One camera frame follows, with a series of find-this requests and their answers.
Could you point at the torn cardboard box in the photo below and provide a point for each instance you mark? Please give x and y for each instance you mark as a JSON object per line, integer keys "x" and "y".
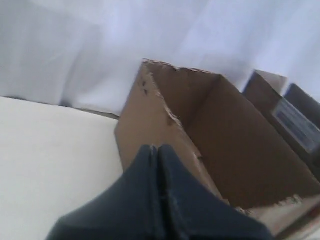
{"x": 221, "y": 138}

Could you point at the tall taped cardboard box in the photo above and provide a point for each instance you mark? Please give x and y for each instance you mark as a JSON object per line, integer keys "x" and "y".
{"x": 295, "y": 115}

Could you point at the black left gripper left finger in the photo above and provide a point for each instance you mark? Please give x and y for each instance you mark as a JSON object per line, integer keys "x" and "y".
{"x": 130, "y": 209}

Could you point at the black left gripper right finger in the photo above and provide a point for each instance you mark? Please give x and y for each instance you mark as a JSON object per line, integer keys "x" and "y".
{"x": 193, "y": 213}

